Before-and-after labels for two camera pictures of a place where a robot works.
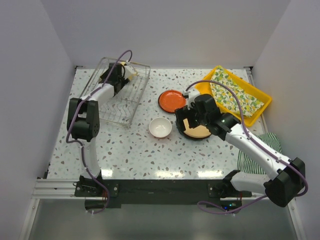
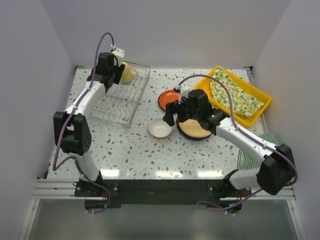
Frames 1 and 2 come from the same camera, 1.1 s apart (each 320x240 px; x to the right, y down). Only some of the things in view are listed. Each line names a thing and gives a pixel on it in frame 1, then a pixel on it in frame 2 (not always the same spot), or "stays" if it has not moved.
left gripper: [123, 80] -> [119, 69]
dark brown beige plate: [197, 132] stays
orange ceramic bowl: [160, 127] stays
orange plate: [170, 100] stays
